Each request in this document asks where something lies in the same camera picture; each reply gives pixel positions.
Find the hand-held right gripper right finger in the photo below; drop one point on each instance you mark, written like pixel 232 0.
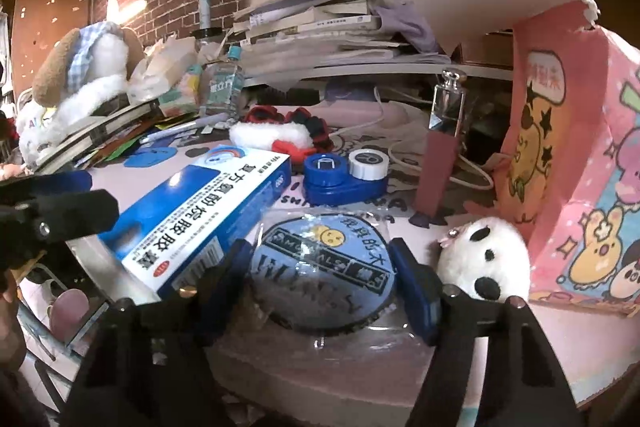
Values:
pixel 415 289

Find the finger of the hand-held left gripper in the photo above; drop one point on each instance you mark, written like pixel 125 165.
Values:
pixel 60 219
pixel 55 183

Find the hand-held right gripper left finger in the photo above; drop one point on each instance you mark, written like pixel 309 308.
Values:
pixel 236 279

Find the blue white medicine box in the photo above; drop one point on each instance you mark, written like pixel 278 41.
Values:
pixel 200 217

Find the small panda plush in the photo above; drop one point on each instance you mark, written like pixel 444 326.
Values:
pixel 480 257

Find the round blue badge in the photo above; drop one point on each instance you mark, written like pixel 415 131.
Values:
pixel 320 267

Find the blue white contact lens case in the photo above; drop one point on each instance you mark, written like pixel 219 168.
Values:
pixel 325 187

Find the perfume bottle with silver cap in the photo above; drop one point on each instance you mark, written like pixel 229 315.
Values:
pixel 440 157

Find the pink cartoon paper bag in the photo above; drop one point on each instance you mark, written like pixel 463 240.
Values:
pixel 590 157

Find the stack of dark notebooks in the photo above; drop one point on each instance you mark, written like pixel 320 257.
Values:
pixel 90 132

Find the blue cartoon sticker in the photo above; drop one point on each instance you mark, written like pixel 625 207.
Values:
pixel 150 157

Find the pink printed desk mat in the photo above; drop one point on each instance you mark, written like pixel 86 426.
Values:
pixel 350 382

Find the white brown plush dog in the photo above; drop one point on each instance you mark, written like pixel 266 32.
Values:
pixel 100 72

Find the pile of colourful paper cards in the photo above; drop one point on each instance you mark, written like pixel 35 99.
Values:
pixel 170 127

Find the fluffy red black white headband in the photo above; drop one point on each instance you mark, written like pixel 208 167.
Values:
pixel 270 134

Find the wrapped tissue pack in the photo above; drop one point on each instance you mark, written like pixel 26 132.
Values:
pixel 165 67

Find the clear water bottle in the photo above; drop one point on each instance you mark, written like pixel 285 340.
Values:
pixel 222 87

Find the dark blue pouch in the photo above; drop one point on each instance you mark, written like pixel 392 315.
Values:
pixel 350 93

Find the white desk shelf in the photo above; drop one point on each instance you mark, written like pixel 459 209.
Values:
pixel 380 72

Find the brown wooden box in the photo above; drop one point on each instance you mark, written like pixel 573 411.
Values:
pixel 487 49

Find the stack of books and papers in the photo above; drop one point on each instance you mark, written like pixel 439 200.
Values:
pixel 310 37

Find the purple cloth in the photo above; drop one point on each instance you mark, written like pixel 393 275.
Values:
pixel 405 29

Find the white foam board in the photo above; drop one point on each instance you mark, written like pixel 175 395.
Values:
pixel 475 2

